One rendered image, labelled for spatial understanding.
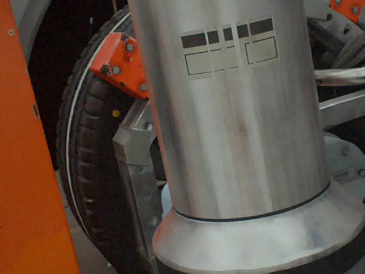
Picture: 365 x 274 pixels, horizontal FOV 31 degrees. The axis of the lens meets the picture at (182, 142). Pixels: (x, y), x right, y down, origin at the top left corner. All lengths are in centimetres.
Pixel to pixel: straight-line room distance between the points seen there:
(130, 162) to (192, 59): 72
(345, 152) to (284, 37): 71
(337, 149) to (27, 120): 45
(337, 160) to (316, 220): 68
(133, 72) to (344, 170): 35
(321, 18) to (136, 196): 43
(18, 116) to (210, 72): 61
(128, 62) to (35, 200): 25
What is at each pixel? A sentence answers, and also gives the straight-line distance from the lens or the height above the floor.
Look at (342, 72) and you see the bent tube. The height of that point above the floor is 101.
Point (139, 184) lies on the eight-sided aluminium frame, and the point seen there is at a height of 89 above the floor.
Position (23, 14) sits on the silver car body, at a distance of 141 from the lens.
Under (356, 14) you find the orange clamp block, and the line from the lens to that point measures 118.
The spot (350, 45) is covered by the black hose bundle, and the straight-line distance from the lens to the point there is 108.
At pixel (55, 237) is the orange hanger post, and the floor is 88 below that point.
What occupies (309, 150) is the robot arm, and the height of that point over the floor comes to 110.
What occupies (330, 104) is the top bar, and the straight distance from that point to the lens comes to 93.
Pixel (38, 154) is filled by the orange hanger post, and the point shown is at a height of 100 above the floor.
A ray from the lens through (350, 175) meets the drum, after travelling 102.
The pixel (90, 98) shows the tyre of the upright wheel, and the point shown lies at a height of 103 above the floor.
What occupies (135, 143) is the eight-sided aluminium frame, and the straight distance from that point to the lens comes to 100.
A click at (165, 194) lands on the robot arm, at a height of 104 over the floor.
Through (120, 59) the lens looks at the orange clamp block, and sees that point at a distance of 98.
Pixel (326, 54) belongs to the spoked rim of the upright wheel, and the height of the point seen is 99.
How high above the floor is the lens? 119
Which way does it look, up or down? 14 degrees down
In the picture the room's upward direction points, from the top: 12 degrees counter-clockwise
